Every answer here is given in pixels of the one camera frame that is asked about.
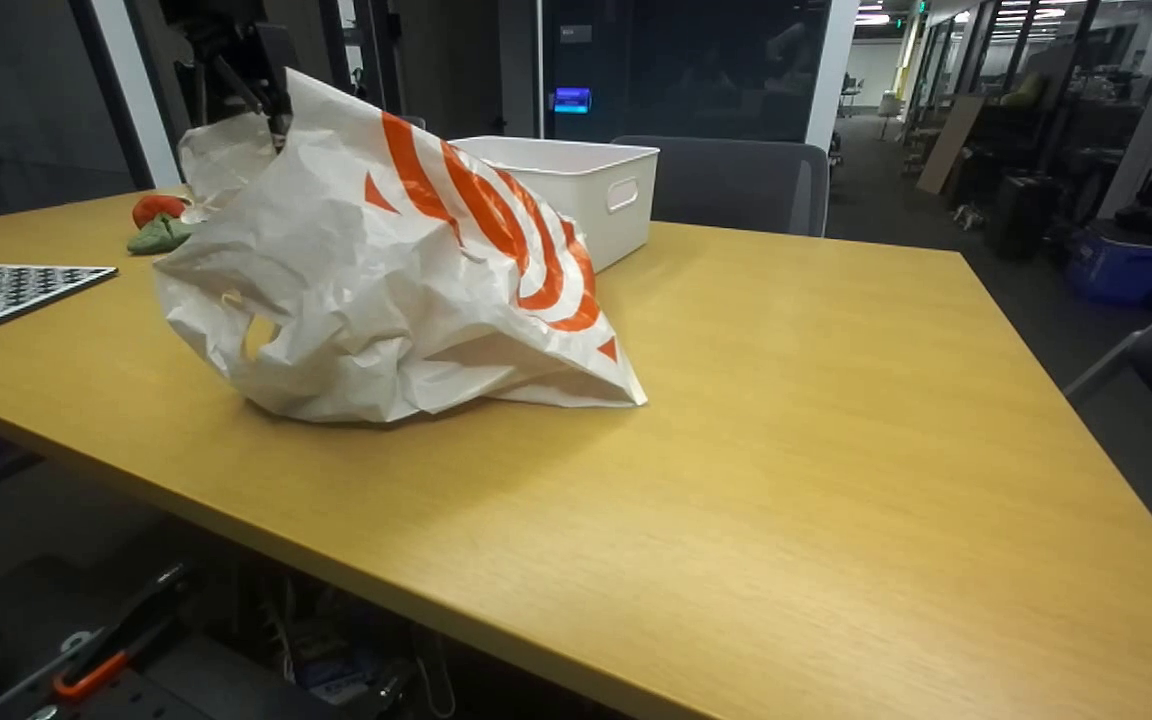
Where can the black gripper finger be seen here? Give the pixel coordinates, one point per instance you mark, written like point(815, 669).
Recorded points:
point(268, 100)
point(213, 90)

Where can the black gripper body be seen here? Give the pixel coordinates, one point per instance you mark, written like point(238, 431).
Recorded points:
point(233, 35)

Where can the white orange plastic bag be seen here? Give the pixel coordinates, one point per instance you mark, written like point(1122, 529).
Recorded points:
point(378, 304)

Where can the white plastic basket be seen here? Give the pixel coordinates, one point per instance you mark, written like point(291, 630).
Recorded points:
point(619, 202)

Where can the orange red small object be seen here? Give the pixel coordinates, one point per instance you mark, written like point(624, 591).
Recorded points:
point(157, 208)

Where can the green small object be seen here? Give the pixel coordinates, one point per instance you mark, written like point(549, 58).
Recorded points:
point(157, 240)

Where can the grey perforated pad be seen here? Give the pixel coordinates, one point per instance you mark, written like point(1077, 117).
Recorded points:
point(8, 288)

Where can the blue lit screen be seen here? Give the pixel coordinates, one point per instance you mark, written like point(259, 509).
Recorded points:
point(571, 100)

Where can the grey office chair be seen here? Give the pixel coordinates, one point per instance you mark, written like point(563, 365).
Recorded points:
point(739, 185)

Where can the orange black bar clamp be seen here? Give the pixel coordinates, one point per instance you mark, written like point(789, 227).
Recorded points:
point(90, 675)

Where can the green exit sign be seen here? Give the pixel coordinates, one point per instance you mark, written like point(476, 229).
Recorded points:
point(923, 5)

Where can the brown cardboard sheet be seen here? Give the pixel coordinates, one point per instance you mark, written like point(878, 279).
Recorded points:
point(948, 147)

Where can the blue storage bin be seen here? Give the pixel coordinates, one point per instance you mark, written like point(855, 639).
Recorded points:
point(1131, 267)

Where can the white window frame post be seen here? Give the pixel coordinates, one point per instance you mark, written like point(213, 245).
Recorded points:
point(139, 92)
point(830, 72)

